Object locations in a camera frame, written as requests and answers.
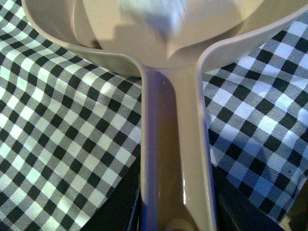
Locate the beige plastic dustpan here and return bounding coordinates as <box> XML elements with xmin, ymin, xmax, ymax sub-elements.
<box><xmin>22</xmin><ymin>0</ymin><xmax>308</xmax><ymax>231</ymax></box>

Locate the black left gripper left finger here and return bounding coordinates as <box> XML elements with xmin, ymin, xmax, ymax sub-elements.
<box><xmin>82</xmin><ymin>157</ymin><xmax>141</xmax><ymax>231</ymax></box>

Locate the black white gingham cloth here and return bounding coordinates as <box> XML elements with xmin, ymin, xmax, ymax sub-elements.
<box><xmin>0</xmin><ymin>0</ymin><xmax>308</xmax><ymax>231</ymax></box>

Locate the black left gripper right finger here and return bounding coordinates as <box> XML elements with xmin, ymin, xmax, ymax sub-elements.
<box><xmin>212</xmin><ymin>166</ymin><xmax>283</xmax><ymax>231</ymax></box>

